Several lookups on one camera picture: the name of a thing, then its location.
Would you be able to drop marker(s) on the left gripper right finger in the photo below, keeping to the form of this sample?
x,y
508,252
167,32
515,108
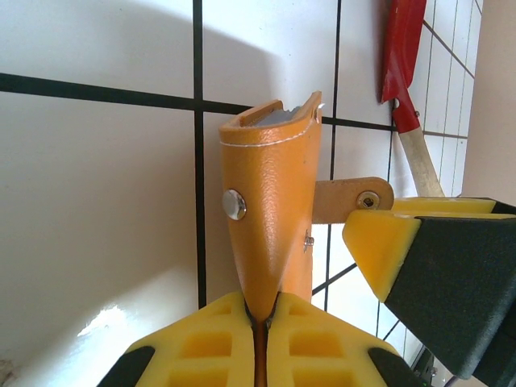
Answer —
x,y
322,346

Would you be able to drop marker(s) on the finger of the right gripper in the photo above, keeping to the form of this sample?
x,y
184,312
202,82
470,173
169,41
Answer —
x,y
443,205
443,282

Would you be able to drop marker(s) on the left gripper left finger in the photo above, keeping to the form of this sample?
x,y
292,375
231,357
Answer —
x,y
201,346

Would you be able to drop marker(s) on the orange leather card holder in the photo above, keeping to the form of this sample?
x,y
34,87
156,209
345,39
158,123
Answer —
x,y
266,201

